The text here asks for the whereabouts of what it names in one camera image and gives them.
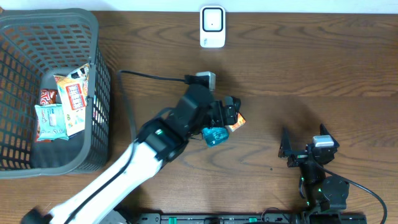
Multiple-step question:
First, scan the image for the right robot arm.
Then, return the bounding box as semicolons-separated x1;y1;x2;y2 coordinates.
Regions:
278;124;349;223

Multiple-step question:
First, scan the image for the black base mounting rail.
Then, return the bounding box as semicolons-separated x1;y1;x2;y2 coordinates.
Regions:
131;212;368;224

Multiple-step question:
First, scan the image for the grey plastic mesh basket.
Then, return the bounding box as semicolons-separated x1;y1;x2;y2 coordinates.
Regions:
1;8;111;179

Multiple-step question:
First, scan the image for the orange Kleenex tissue pack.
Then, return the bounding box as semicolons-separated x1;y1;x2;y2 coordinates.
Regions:
227;113;246;132

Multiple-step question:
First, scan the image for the orange white snack bag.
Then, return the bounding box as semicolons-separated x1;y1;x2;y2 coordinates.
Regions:
53;64;90;137

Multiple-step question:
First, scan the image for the teal wet wipes pack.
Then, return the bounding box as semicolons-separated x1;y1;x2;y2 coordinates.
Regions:
35;104;69;141

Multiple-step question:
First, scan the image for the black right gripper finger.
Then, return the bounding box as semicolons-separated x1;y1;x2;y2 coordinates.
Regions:
278;128;292;158
320;123;340;148

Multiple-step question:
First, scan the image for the white barcode scanner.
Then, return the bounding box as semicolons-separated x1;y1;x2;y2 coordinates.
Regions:
200;6;226;48

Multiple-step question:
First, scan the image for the red TOP biscuit pack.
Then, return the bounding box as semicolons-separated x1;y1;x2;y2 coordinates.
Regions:
35;89;57;142

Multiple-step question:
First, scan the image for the blue Listerine mouthwash bottle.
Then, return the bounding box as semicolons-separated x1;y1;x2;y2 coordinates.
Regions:
201;128;229;147

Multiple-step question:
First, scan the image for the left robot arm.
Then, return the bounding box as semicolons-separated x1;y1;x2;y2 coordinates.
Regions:
21;84;241;224

